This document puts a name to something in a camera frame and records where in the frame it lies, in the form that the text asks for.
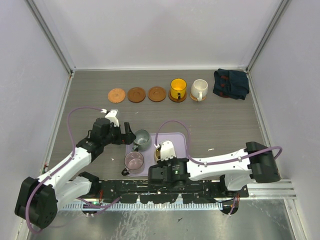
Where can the lavender plastic tray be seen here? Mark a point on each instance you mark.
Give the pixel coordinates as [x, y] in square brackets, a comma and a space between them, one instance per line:
[179, 142]

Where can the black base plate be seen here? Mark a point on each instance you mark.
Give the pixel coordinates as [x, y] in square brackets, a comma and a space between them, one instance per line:
[129, 191]

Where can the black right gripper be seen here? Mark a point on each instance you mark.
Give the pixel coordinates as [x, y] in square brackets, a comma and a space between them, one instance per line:
[162, 163]

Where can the dark blue folded cloth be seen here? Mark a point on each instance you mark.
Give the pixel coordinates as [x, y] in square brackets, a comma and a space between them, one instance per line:
[232, 84]

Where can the aluminium frame rail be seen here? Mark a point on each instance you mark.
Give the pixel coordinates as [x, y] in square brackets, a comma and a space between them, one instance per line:
[276, 190]

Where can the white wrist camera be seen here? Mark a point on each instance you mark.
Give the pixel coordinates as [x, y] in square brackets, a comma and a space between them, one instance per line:
[167, 150]
[111, 115]

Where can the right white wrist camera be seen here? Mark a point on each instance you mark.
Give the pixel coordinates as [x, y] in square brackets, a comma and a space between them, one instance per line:
[167, 150]

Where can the white slotted cable duct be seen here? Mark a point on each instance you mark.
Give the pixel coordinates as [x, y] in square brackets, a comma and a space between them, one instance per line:
[176, 206]

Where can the brown wooden coaster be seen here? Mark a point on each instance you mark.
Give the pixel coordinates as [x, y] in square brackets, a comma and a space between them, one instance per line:
[157, 94]
[136, 95]
[176, 100]

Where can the yellow glass cup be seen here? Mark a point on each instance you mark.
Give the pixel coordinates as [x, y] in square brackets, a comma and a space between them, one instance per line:
[178, 88]

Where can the beige ceramic mug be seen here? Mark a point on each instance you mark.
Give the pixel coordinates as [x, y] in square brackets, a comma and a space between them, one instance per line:
[157, 155]

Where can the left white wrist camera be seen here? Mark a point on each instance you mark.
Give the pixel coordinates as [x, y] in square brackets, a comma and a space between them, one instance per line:
[111, 115]

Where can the woven rattan coaster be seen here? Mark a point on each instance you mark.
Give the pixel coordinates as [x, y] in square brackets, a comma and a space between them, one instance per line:
[116, 95]
[195, 99]

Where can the pink ceramic mug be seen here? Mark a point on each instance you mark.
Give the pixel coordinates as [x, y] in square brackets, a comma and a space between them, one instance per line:
[134, 164]

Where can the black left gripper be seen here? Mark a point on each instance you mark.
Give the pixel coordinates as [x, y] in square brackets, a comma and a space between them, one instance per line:
[126, 138]

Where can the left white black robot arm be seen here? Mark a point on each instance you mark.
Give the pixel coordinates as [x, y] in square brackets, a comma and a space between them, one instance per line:
[40, 199]

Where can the grey ceramic mug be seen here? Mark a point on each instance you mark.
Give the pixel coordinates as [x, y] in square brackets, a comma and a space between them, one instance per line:
[142, 142]

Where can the white speckled ceramic mug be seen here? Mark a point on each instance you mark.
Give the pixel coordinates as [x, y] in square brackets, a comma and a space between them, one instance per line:
[199, 88]

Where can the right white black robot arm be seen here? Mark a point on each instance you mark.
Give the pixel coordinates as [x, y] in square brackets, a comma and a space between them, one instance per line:
[254, 163]

